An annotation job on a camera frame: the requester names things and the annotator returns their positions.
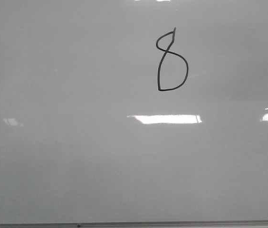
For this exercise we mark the grey aluminium whiteboard frame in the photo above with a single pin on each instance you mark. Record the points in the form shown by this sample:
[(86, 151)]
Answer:
[(161, 224)]

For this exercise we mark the white glossy whiteboard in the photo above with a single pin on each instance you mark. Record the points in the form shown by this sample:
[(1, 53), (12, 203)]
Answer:
[(133, 110)]

